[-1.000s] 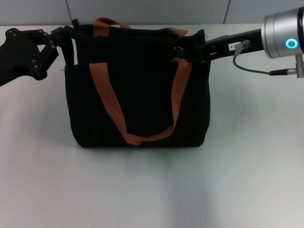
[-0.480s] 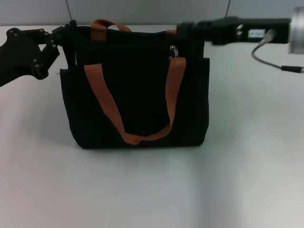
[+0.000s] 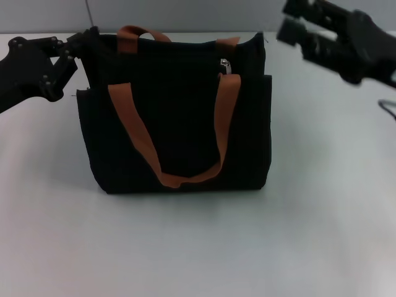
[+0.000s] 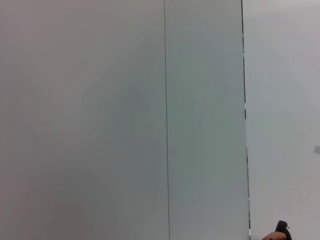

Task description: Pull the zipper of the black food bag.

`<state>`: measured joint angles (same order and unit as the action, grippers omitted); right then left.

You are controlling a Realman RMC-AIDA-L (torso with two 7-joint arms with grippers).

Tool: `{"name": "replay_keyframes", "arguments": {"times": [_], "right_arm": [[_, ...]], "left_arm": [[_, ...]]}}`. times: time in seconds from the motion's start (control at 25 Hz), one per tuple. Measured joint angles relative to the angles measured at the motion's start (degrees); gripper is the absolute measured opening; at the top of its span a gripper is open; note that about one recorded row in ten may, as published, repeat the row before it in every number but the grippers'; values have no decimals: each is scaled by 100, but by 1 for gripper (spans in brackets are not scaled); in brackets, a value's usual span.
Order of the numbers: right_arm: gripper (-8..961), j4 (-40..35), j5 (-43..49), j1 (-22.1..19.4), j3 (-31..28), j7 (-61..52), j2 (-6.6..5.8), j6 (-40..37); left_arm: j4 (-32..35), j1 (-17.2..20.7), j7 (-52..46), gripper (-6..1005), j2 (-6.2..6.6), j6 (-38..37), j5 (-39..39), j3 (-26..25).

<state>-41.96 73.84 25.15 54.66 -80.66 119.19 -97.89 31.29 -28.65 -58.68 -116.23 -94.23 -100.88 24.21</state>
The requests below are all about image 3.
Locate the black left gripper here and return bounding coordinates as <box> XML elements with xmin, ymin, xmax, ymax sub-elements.
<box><xmin>0</xmin><ymin>26</ymin><xmax>100</xmax><ymax>114</ymax></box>

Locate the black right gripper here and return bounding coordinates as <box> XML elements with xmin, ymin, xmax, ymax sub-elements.
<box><xmin>276</xmin><ymin>0</ymin><xmax>396</xmax><ymax>90</ymax></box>

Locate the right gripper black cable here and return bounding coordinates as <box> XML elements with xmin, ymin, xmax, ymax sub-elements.
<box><xmin>379</xmin><ymin>98</ymin><xmax>396</xmax><ymax>122</ymax></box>

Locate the black bag with brown straps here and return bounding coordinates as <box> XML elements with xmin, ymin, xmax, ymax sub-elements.
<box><xmin>76</xmin><ymin>25</ymin><xmax>273</xmax><ymax>195</ymax></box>

